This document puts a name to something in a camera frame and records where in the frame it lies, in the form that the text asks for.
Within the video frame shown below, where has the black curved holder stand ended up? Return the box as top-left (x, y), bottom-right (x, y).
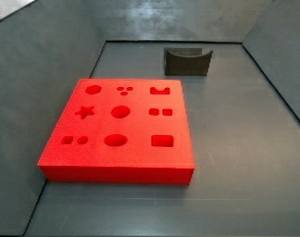
top-left (163, 48), bottom-right (213, 76)

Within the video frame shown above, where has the red shape sorting board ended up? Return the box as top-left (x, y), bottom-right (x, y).
top-left (39, 79), bottom-right (194, 185)

